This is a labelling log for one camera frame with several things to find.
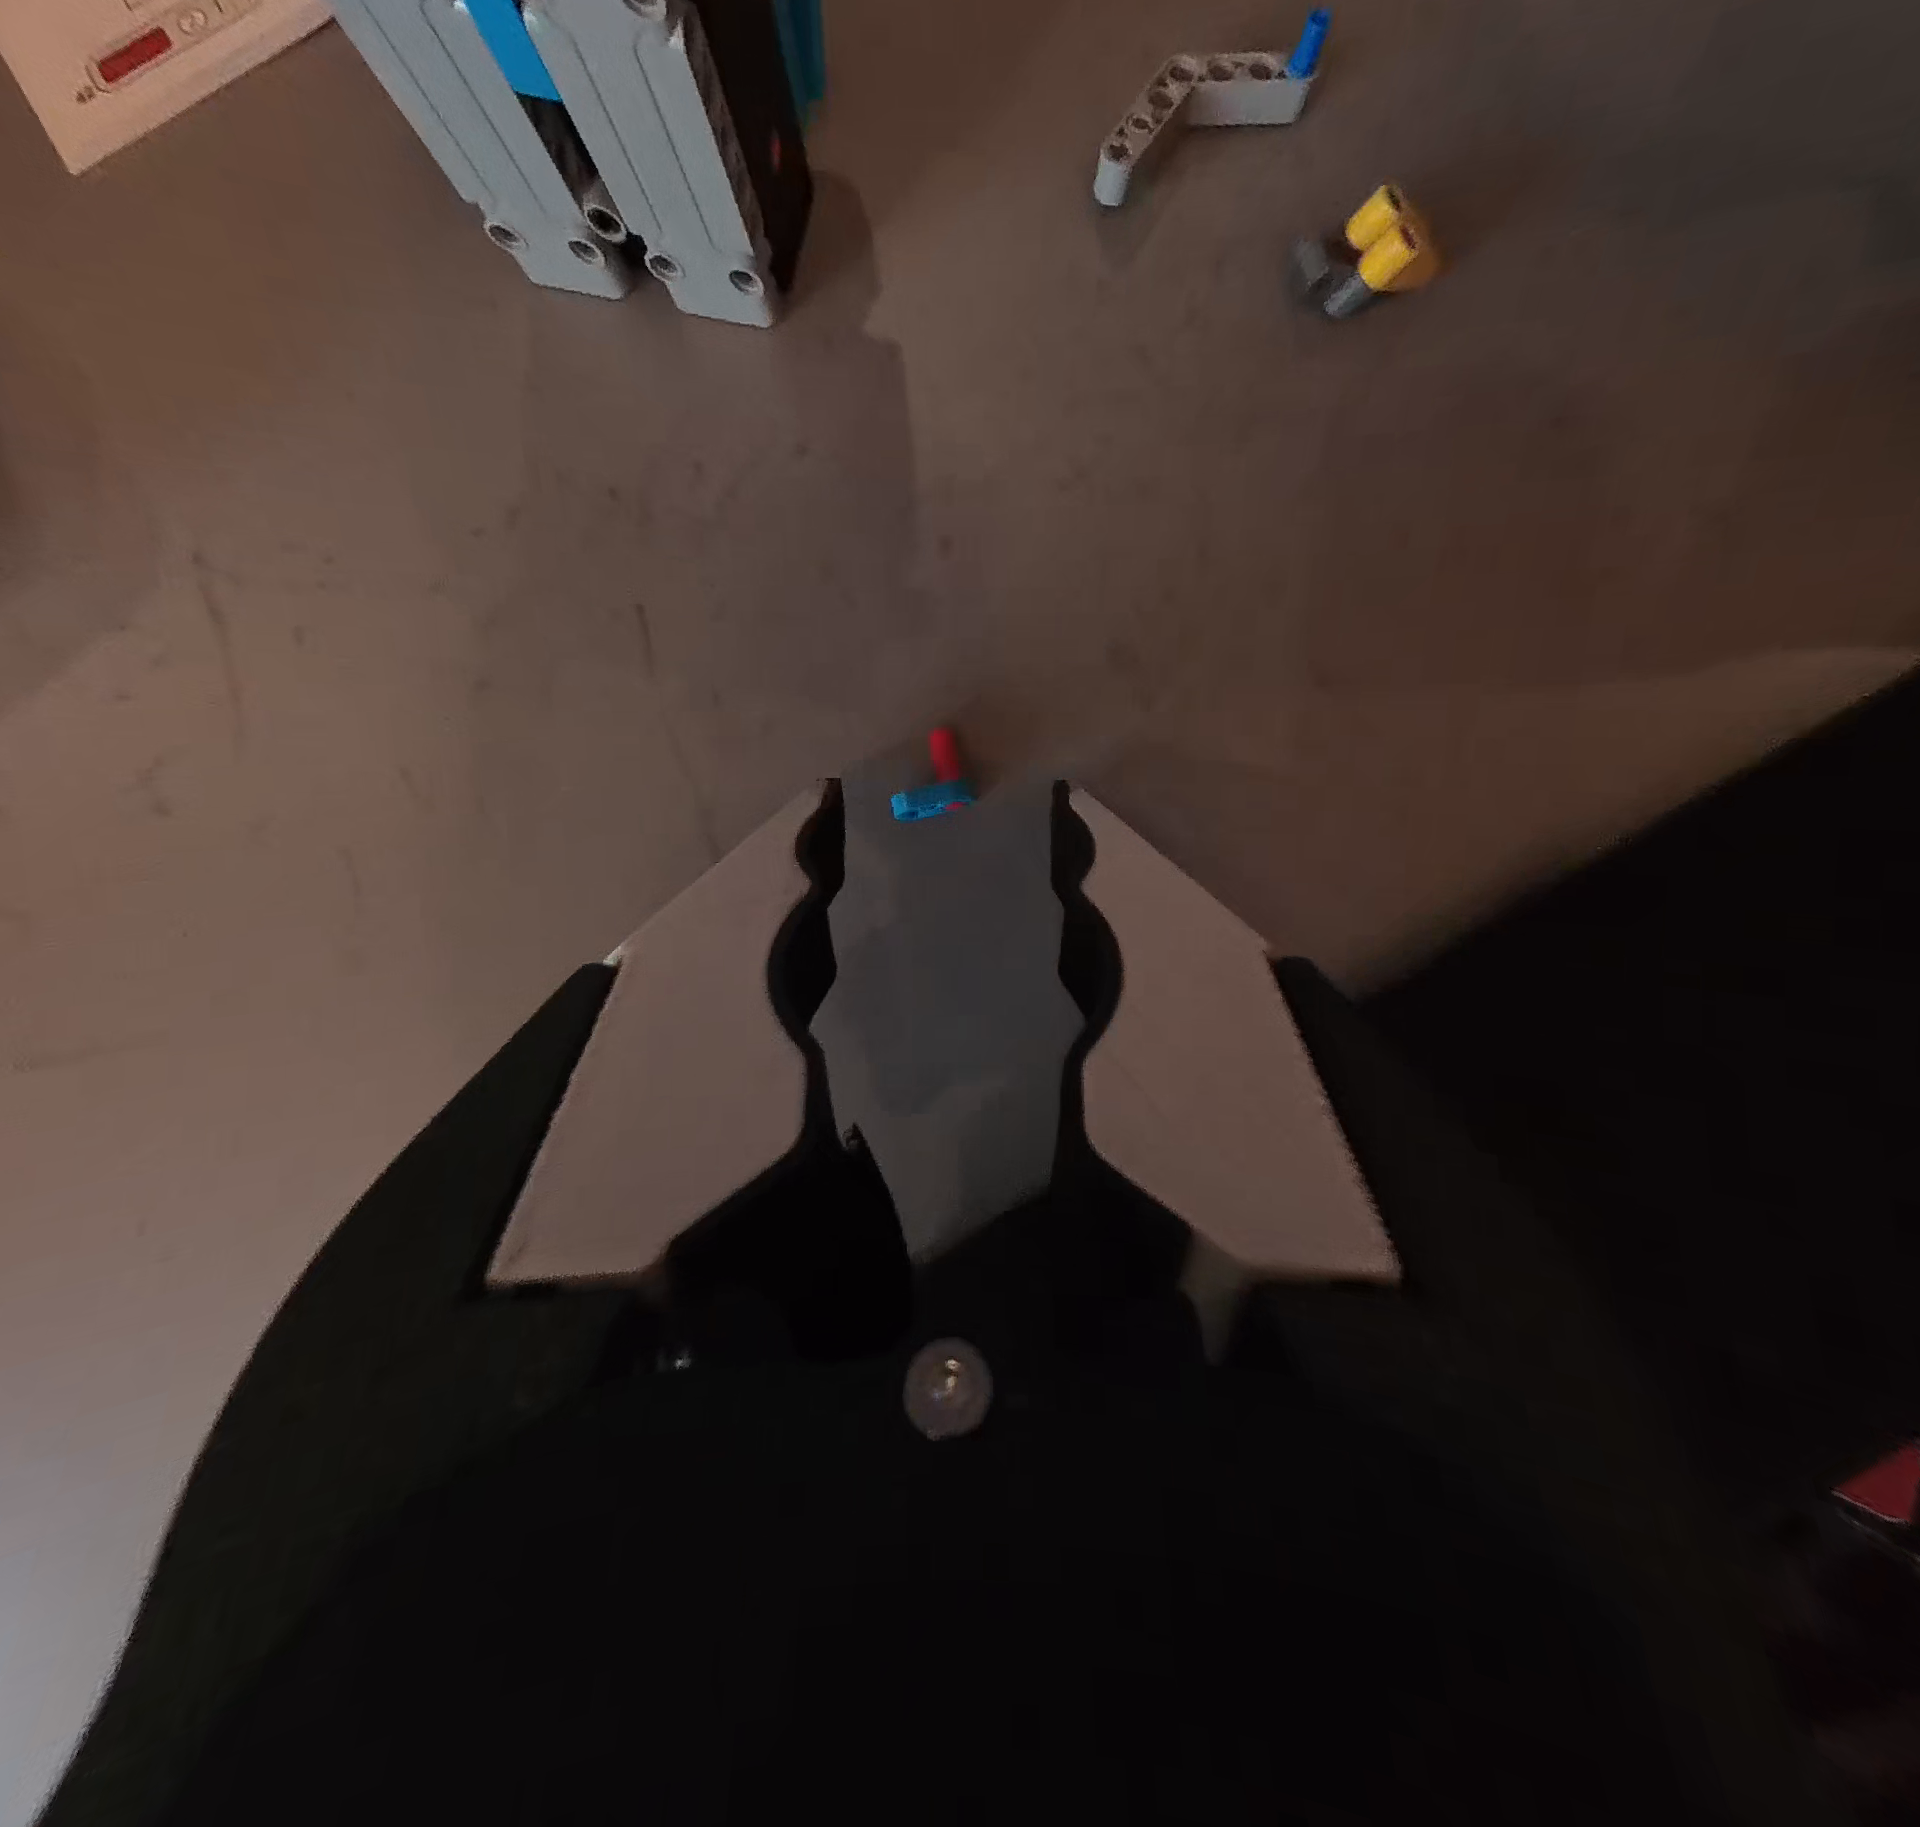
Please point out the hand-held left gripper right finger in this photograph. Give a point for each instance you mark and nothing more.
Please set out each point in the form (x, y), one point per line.
(1215, 1108)

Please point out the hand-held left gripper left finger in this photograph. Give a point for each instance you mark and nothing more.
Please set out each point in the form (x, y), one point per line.
(676, 1093)

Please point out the blue connector brick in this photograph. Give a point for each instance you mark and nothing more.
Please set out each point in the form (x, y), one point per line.
(931, 804)

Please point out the grey blue brick robot model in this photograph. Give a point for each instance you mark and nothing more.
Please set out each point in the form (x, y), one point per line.
(630, 86)

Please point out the person's brown clothing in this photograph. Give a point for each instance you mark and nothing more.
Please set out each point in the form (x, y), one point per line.
(1680, 1108)

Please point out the red cloth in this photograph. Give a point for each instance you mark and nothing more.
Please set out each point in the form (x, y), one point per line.
(1882, 1485)

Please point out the grey angled beam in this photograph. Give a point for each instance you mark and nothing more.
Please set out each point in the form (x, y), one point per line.
(1215, 95)

